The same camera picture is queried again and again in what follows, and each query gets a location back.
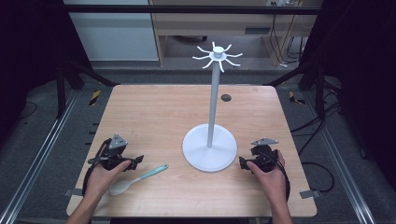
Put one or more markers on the black curtain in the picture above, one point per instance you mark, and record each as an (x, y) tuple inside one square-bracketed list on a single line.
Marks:
[(28, 56), (364, 77)]

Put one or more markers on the white cabinet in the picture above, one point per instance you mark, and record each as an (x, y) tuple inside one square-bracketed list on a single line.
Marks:
[(115, 34)]

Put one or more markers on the person's left hand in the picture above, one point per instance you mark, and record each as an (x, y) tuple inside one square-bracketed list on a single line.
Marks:
[(102, 179)]

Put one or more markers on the person's right hand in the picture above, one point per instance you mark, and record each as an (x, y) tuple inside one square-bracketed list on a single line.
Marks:
[(271, 182)]

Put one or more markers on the grey table bracket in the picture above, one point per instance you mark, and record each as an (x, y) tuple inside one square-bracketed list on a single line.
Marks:
[(73, 192), (309, 194)]

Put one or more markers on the white hook stand rack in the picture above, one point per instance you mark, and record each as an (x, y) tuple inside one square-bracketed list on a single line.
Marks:
[(211, 137)]

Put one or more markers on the dark round table grommet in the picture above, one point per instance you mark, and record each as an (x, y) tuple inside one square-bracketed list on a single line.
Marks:
[(226, 98)]

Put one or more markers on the black horizontal frame bar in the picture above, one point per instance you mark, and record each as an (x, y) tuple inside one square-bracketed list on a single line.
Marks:
[(186, 9)]

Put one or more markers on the black frame strut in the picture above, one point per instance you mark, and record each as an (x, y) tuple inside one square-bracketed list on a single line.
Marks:
[(319, 90), (61, 90)]

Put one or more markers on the aluminium floor rail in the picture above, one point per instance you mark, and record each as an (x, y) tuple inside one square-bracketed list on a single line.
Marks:
[(40, 152), (341, 161)]

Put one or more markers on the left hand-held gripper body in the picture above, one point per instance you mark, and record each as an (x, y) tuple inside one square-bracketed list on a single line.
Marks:
[(115, 148)]

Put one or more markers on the yellow black striped tape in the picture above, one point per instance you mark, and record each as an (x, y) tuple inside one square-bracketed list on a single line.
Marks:
[(295, 98), (95, 97)]

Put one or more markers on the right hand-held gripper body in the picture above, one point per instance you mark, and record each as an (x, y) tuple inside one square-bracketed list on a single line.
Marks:
[(264, 155)]

